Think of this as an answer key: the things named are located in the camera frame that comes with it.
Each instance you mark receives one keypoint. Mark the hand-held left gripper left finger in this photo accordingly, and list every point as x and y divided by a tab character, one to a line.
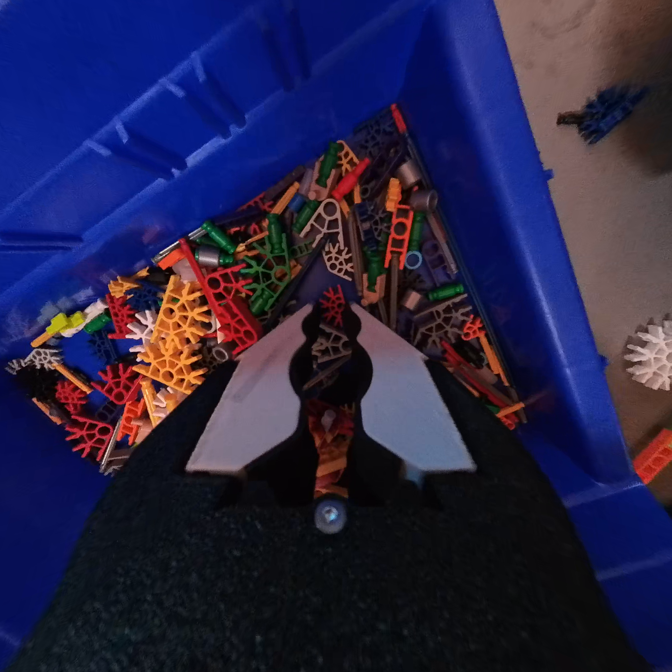
246	414

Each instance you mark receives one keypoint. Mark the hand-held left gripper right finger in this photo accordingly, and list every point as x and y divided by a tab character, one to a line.
409	414

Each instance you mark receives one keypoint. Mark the pile of colourful toy pieces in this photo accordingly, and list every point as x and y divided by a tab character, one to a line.
178	315

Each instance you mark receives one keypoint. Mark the star toy rod model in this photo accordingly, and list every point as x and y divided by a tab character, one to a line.
651	357

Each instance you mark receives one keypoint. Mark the blue plastic bin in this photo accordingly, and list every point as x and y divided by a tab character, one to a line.
157	78

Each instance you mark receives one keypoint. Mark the small blue toy connector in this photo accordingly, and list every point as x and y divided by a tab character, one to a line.
603	113

